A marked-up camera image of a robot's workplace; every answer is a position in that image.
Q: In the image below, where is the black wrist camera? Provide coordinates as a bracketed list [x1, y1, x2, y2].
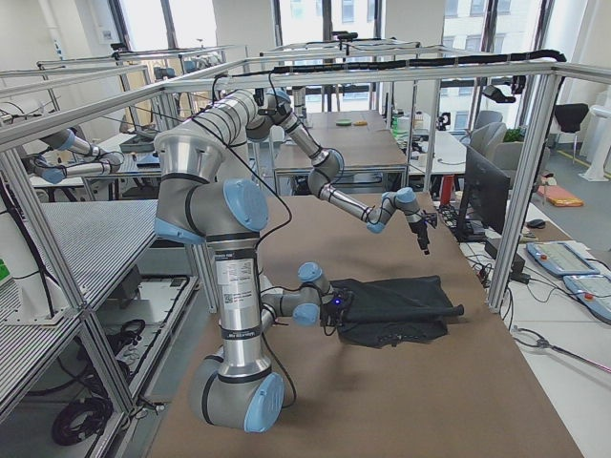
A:
[423, 212, 438, 229]

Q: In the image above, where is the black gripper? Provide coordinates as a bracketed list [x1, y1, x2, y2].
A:
[408, 214, 430, 256]
[320, 288, 354, 334]

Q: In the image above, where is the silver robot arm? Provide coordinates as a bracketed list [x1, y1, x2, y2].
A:
[155, 127, 337, 433]
[203, 90, 430, 255]

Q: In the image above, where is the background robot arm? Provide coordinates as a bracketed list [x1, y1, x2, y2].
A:
[28, 129, 124, 184]

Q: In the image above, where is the grey teach pendant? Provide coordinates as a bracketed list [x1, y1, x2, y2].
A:
[562, 274, 611, 323]
[526, 241, 600, 277]

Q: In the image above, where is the black graphic t-shirt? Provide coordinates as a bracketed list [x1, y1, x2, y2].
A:
[332, 276, 464, 348]

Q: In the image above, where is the striped aluminium work table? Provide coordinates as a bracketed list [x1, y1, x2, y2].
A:
[0, 198, 201, 416]

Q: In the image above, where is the black Huawei monitor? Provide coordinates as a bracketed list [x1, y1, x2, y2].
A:
[455, 146, 511, 242]

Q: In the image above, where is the aluminium cage frame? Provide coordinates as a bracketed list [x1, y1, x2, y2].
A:
[0, 40, 593, 416]

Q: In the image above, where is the metal rod tool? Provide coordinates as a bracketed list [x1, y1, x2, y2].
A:
[511, 325, 610, 373]

